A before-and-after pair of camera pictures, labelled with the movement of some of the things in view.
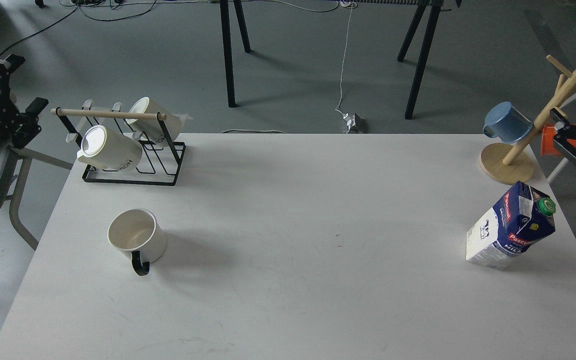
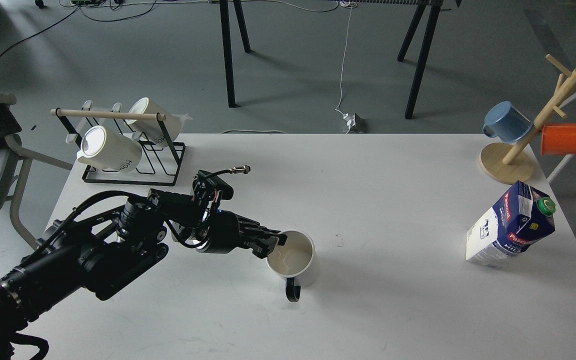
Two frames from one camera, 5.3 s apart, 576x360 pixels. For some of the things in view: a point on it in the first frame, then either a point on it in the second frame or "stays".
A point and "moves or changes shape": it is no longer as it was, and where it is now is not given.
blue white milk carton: x=522 y=217 stays
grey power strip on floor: x=355 y=124 stays
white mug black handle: x=140 y=231 moves or changes shape
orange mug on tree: x=549 y=147 stays
